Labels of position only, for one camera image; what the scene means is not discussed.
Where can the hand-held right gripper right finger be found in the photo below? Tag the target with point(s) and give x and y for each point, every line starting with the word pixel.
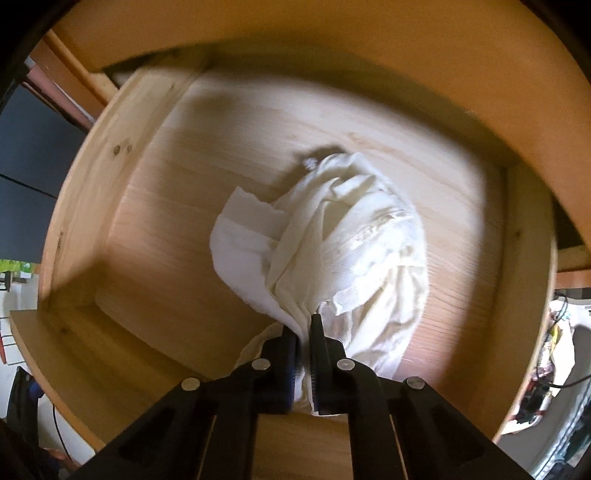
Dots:
pixel 328 378

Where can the wooden nightstand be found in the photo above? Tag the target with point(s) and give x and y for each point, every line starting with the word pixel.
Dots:
pixel 369 46

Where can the white knit cloth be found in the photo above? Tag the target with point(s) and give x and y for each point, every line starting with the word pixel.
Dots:
pixel 240 258

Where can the cream mesh garment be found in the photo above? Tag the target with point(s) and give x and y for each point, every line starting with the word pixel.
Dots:
pixel 360 240

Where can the wooden drawer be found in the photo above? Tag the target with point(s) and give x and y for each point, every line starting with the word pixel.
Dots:
pixel 184 184

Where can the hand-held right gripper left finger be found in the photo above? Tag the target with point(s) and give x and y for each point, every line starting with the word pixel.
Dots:
pixel 277 369

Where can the colourful green box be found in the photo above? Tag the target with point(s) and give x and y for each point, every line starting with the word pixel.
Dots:
pixel 14 267

